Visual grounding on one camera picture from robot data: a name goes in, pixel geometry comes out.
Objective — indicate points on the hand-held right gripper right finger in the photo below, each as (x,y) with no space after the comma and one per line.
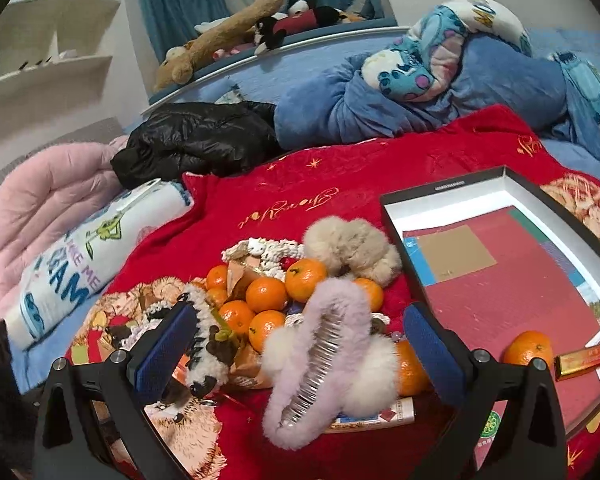
(432,355)

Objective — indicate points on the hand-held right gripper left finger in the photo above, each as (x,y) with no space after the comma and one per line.
(165,350)

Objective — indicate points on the white fuzzy black-toothed hair clip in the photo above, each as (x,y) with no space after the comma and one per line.
(210,355)

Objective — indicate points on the single orange tangerine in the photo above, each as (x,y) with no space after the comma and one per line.
(527,347)

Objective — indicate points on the pink fuzzy hair clip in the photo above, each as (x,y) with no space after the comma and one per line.
(340,300)

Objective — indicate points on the black cardboard box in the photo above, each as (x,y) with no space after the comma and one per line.
(480,195)

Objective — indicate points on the flat printed packet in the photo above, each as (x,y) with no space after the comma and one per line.
(385,416)

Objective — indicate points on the brown paper pouch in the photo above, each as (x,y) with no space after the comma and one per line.
(250,367)
(240,275)

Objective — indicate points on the brown cardboard sheet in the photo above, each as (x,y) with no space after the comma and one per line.
(455,252)

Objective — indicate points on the pile of tangerines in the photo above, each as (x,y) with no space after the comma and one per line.
(266,294)

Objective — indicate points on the white printed pillow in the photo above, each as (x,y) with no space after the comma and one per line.
(130,225)

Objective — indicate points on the beige fluffy pompom scrunchie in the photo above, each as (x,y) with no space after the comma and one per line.
(350,247)

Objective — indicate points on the pink quilt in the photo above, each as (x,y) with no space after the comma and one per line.
(40,210)

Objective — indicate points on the red flat packet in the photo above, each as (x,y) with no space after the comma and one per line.
(585,358)

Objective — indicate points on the red printed blanket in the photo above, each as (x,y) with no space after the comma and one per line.
(330,185)

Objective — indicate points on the black puffer jacket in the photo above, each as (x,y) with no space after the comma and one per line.
(195,140)

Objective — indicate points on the blue cartoon printed blanket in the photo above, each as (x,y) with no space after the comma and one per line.
(505,85)

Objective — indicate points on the blue bed sheet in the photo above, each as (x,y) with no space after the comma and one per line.
(275,77)

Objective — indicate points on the brown plush dog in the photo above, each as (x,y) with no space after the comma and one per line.
(220,30)

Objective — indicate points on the white plush toy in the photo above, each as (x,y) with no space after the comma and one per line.
(207,25)

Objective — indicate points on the blue curved headboard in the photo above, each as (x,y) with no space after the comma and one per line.
(330,35)

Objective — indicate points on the orange black plush toy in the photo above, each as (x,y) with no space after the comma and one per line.
(351,16)

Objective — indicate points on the black red mouse plush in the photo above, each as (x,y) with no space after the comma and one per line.
(295,22)

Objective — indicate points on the white wall shelf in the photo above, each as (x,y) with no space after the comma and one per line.
(55,10)

